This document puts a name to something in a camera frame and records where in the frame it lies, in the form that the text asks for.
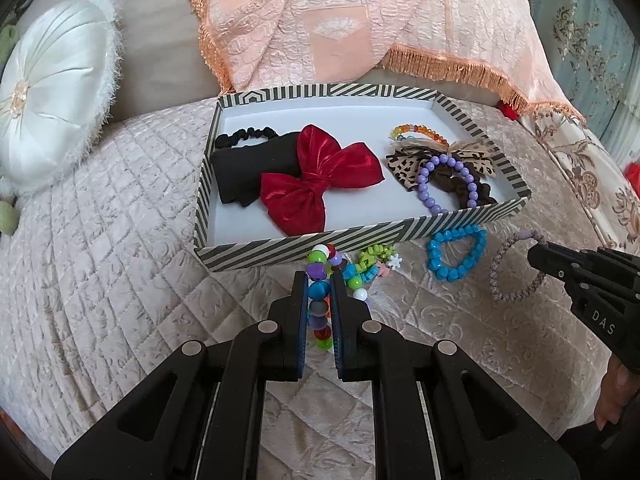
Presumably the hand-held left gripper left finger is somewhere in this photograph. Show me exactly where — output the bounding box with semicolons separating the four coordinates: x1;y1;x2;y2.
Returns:
52;271;308;480

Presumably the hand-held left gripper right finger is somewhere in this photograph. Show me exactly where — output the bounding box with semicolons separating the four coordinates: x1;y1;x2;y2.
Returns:
331;271;581;480

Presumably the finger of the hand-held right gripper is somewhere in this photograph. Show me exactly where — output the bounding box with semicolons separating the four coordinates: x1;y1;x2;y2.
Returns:
528;241;640;287
530;259;640;376

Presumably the multicolour bead bracelet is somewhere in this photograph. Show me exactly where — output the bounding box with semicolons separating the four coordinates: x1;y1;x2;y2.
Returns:
306;244;371;352

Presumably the lilac woven bracelet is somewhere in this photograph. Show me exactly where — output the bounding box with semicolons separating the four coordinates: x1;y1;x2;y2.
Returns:
489;230;551;302

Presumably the black white striped box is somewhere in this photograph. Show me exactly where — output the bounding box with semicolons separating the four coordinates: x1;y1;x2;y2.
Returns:
192;82;532;273

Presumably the red satin bow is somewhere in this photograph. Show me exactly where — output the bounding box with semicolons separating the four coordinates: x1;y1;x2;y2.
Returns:
260;124;386;236

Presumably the purple bead bracelet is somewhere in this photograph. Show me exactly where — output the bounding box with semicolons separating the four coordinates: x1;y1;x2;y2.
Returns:
415;154;481;216

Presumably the orange amber bead bracelet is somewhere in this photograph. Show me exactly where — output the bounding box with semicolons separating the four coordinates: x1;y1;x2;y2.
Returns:
390;123;448;151

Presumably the person's right hand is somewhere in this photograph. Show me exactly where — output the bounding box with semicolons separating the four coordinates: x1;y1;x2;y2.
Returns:
595;355;640;431

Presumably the beige floral cover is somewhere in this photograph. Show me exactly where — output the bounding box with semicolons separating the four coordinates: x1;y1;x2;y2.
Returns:
520;110;640;251

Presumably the black velvet cloth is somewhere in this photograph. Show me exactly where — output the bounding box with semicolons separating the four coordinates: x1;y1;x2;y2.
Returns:
209;130;306;209

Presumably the brown scrunchie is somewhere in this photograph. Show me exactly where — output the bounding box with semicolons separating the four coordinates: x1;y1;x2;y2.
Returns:
430;162;498;209

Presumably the leopard print bow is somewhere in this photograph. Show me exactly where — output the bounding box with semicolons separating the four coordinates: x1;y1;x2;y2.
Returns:
385;140;497;193

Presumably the black scrunchie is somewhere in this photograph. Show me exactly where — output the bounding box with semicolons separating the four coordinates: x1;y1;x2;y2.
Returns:
215;126;281;150

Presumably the blue floral sofa cover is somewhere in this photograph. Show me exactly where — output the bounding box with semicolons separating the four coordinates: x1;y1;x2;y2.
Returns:
515;0;640;171

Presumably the plain beige cushion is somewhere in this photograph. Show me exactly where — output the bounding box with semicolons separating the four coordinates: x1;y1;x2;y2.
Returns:
15;0;226;121

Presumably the pink fringed blanket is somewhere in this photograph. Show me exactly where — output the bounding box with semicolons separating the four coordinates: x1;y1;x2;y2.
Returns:
182;0;586;121

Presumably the white round satin pillow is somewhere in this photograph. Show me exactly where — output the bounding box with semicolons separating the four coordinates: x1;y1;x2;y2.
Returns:
0;0;123;196

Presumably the green turquoise charm bracelet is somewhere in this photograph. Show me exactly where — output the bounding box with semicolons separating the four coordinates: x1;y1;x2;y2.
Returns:
342;244;403;291

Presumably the turquoise bead bracelet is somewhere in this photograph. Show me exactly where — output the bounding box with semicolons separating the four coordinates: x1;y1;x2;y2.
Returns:
426;225;488;282

